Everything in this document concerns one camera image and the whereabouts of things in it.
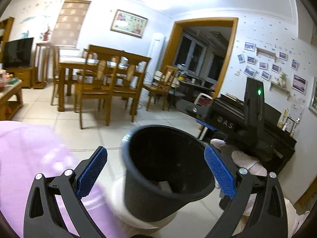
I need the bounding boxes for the black round trash bin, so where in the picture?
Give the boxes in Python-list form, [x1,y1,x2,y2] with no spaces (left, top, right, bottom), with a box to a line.
[121,125,215,222]

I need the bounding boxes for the cream sleeve right forearm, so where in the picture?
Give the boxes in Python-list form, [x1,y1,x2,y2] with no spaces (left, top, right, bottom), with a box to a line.
[240,194,310,237]

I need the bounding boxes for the dark desk in back room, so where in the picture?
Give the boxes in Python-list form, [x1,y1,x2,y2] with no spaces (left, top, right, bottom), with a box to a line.
[178,80,214,103]

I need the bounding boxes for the white-gloved right hand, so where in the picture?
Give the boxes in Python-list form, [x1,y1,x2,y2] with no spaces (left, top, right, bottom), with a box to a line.
[210,139,268,176]

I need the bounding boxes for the black upright piano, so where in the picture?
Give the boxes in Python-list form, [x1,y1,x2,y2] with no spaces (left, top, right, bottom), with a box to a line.
[208,95,297,174]

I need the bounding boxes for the white plastic chair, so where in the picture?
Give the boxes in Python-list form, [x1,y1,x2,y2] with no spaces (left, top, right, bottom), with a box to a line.
[194,93,213,106]

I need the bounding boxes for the white teddy bear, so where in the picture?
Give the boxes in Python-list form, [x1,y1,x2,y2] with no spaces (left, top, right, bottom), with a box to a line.
[277,72,287,89]

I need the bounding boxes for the pink purple sofa cloth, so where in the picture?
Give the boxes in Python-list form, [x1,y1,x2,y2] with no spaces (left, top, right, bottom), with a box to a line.
[1,121,127,237]

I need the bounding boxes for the wooden chair near doorway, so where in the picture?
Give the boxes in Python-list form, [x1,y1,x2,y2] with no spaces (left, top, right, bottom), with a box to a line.
[142,65,178,111]

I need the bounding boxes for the white remote-like strip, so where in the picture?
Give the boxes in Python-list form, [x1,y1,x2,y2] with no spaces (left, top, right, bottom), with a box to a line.
[158,181,173,193]

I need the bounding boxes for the wooden coffee table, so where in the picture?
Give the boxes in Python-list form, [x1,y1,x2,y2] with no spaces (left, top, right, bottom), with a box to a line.
[0,80,23,121]

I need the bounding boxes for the white standing air conditioner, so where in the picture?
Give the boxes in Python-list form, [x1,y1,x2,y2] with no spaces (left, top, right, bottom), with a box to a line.
[143,33,165,84]

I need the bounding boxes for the front right wooden chair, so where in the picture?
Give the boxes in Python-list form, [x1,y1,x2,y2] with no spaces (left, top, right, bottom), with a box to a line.
[111,52,151,122]

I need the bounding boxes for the wooden tv cabinet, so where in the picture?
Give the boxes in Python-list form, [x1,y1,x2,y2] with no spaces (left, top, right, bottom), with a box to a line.
[7,67,33,89]

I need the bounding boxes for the wooden dining table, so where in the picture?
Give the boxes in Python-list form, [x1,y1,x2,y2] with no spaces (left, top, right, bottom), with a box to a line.
[57,55,145,112]

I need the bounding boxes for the front left wooden chair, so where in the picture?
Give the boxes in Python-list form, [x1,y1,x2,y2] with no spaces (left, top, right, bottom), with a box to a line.
[74,45,124,129]

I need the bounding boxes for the framed floral picture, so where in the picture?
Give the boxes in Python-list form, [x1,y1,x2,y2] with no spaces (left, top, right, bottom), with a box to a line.
[110,9,148,38]

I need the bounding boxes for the far left wooden chair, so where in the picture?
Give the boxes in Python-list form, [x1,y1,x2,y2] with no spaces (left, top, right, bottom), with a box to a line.
[50,45,60,106]

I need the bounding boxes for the black flat television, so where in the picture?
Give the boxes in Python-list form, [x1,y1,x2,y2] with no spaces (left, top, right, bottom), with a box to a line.
[2,38,34,69]

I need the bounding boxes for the brown patterned window blind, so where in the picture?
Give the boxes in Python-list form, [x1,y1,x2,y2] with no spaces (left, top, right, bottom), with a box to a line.
[50,0,91,47]

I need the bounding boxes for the orange wooden door frame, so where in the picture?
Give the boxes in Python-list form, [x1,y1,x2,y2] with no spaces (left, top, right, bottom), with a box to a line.
[160,17,239,98]

